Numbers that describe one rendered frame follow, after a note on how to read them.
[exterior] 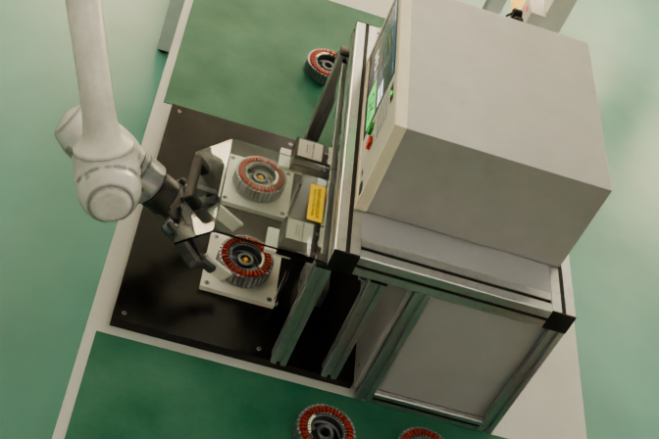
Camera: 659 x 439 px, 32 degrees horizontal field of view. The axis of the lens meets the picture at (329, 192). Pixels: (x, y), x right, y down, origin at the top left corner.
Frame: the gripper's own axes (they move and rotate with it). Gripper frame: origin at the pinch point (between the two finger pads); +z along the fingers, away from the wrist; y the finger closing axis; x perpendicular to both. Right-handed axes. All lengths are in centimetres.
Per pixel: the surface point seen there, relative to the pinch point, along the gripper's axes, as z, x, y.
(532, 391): 62, 27, 7
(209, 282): 0.5, -4.5, 6.1
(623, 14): 179, 9, -290
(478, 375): 40, 31, 20
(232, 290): 4.6, -2.1, 6.4
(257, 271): 5.8, 2.8, 3.3
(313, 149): 5.2, 14.3, -25.0
